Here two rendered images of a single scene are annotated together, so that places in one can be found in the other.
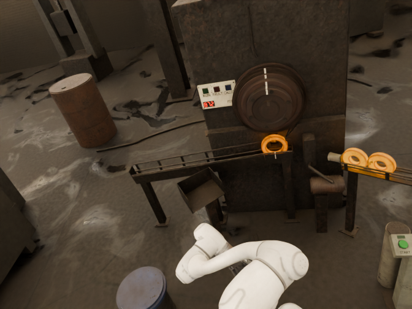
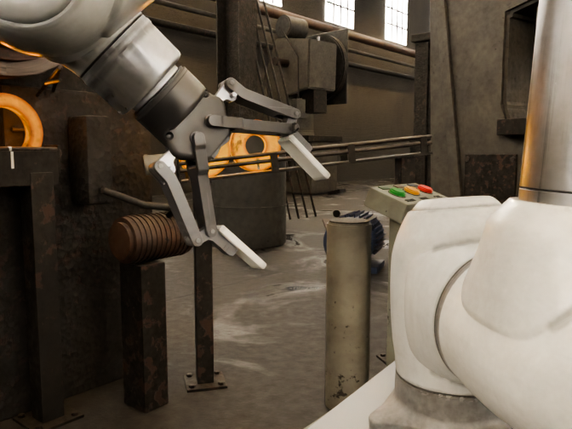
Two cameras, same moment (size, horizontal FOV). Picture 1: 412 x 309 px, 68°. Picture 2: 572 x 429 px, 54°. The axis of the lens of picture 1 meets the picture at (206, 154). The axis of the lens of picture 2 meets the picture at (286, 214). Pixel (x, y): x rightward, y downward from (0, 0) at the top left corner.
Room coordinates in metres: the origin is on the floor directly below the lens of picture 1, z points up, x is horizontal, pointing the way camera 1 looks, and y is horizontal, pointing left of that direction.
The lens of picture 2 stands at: (0.61, 0.53, 0.70)
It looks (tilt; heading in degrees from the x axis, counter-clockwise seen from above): 6 degrees down; 291
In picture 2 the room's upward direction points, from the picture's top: straight up
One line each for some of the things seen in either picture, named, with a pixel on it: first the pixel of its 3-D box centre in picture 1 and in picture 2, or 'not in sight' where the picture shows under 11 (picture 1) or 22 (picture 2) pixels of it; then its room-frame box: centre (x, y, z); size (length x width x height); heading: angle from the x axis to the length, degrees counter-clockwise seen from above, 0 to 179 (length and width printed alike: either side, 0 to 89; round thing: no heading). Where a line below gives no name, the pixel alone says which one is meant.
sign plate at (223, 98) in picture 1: (218, 95); not in sight; (1.95, -0.20, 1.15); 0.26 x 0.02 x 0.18; 72
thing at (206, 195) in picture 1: (209, 217); not in sight; (1.62, 0.10, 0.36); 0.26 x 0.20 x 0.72; 107
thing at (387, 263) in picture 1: (392, 256); (347, 314); (0.99, -0.91, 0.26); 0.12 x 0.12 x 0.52
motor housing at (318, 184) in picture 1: (326, 204); (155, 307); (1.51, -0.76, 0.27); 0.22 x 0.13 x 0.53; 72
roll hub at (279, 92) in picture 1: (268, 108); not in sight; (1.65, -0.45, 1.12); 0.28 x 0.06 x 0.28; 72
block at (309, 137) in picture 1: (309, 149); (89, 160); (1.68, -0.71, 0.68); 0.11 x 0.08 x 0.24; 162
